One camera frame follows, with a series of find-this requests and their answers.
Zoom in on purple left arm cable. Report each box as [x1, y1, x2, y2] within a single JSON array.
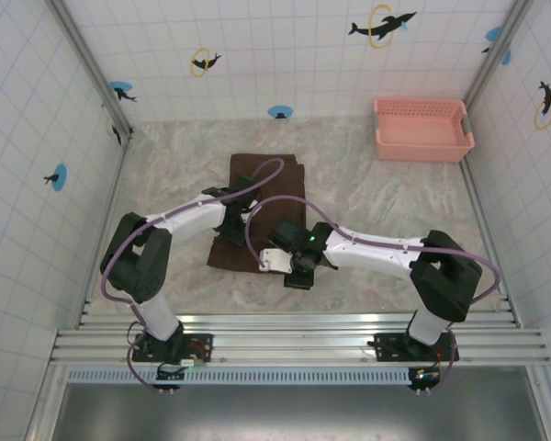
[[99, 158, 286, 396]]

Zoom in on grey slotted cable duct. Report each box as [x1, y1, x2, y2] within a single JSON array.
[[66, 366, 418, 386]]

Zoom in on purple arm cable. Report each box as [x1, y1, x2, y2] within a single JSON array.
[[244, 196, 500, 397], [99, 158, 286, 396]]

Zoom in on aluminium mounting rail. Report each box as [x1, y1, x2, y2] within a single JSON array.
[[49, 312, 551, 368]]

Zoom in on brown towel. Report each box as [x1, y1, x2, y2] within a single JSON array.
[[207, 153, 309, 274]]

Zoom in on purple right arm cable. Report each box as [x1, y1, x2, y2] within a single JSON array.
[[244, 196, 500, 397]]

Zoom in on aluminium side rail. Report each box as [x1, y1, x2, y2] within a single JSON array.
[[457, 160, 521, 328], [74, 132, 137, 328]]

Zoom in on pink plastic basket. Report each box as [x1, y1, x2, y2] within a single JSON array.
[[372, 96, 476, 164]]

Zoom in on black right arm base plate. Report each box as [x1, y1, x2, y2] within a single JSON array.
[[371, 331, 460, 365]]

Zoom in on small circuit board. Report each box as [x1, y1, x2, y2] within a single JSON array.
[[157, 361, 197, 383], [409, 367, 443, 386]]

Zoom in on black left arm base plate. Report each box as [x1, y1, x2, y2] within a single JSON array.
[[131, 331, 215, 365]]

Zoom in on aluminium frame post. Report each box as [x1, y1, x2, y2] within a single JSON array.
[[45, 0, 136, 141], [463, 0, 536, 114]]

